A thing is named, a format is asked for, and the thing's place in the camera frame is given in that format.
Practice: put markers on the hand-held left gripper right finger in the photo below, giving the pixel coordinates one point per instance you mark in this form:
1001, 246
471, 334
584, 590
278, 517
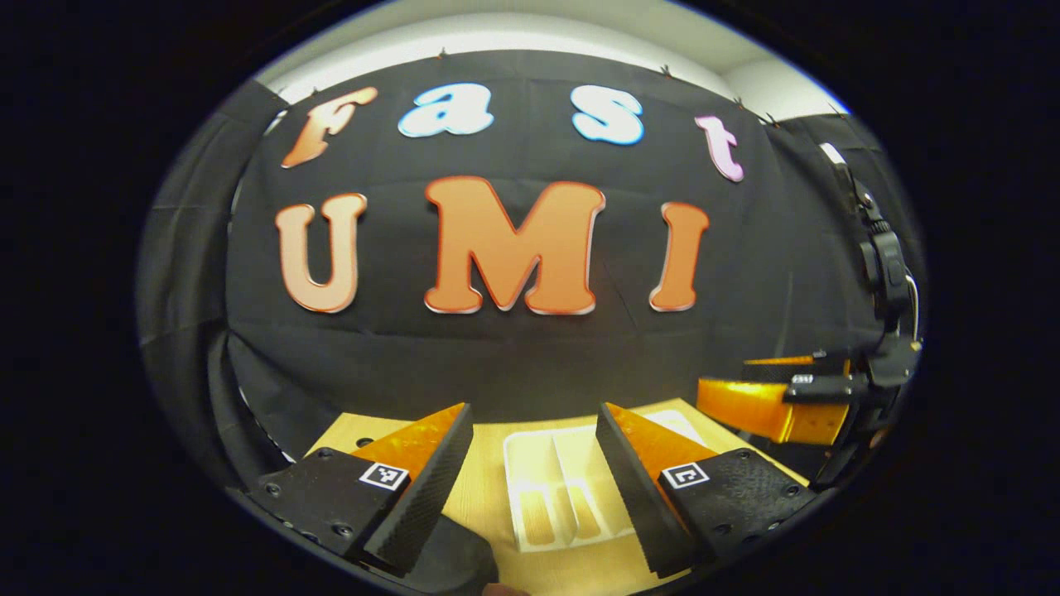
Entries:
638, 505

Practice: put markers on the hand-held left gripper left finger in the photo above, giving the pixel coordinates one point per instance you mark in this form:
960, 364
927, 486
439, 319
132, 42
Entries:
426, 497

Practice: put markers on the white bookshelf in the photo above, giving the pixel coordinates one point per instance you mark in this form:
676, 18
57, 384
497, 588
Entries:
530, 463

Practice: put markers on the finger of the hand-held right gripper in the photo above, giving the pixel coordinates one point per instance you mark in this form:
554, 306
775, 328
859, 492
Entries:
778, 371
745, 406

